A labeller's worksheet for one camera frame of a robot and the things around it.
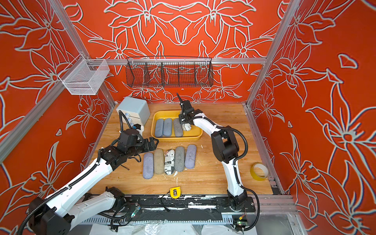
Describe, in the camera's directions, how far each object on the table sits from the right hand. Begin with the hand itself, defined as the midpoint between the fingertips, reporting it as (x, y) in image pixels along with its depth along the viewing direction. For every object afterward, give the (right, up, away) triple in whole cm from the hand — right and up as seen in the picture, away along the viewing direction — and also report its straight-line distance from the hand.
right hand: (185, 115), depth 99 cm
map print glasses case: (+1, -7, -5) cm, 9 cm away
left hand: (-17, -14, -21) cm, 31 cm away
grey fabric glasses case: (-5, -9, +1) cm, 10 cm away
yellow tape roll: (+44, -33, -15) cm, 57 cm away
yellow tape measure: (-3, -40, -23) cm, 46 cm away
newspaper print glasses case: (-9, -28, -15) cm, 33 cm away
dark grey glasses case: (-3, -26, -14) cm, 30 cm away
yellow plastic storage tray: (+7, -13, +1) cm, 15 cm away
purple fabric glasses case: (-21, -29, -16) cm, 40 cm away
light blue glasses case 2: (-13, -7, +3) cm, 15 cm away
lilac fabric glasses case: (+3, -25, -12) cm, 28 cm away
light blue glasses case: (-18, -10, +1) cm, 21 cm away
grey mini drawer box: (-34, +3, -4) cm, 35 cm away
